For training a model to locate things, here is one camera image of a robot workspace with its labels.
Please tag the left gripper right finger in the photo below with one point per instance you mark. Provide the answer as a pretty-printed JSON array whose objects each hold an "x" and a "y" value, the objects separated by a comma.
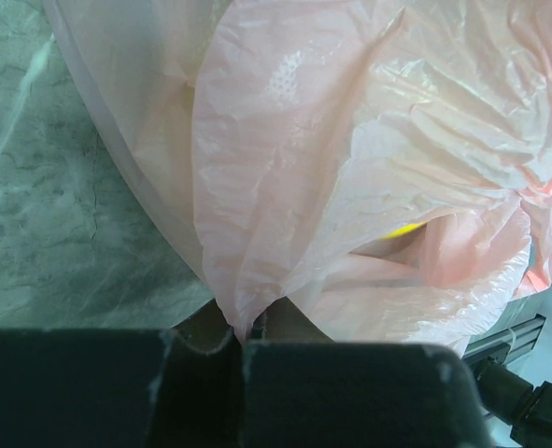
[{"x": 359, "y": 395}]

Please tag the aluminium rail frame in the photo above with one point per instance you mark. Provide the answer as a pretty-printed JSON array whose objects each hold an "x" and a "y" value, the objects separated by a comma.
[{"x": 506, "y": 346}]

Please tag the pink plastic bag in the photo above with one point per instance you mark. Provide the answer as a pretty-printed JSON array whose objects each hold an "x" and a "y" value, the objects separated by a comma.
[{"x": 274, "y": 144}]

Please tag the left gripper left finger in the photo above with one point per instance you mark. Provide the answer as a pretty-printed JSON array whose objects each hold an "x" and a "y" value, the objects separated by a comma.
[{"x": 113, "y": 388}]

